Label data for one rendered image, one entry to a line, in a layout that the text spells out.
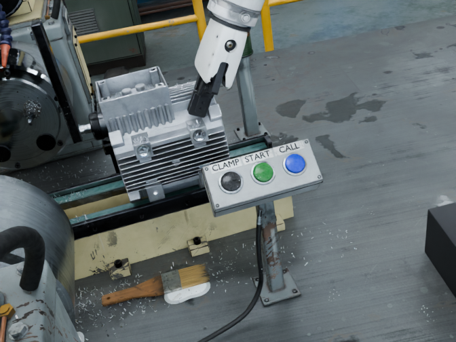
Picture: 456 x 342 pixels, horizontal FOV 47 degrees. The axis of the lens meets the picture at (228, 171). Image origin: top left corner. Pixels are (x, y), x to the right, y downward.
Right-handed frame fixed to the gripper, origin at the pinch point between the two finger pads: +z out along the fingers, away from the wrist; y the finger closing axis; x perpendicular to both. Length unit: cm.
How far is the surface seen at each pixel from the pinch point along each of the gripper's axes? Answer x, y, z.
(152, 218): 1.4, -1.1, 24.5
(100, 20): -15, 316, 69
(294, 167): -9.9, -21.4, -1.7
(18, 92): 29.1, 26.7, 16.9
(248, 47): -18.5, 33.6, -4.9
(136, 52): -47, 314, 85
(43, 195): 23.2, -16.8, 13.0
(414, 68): -78, 49, -10
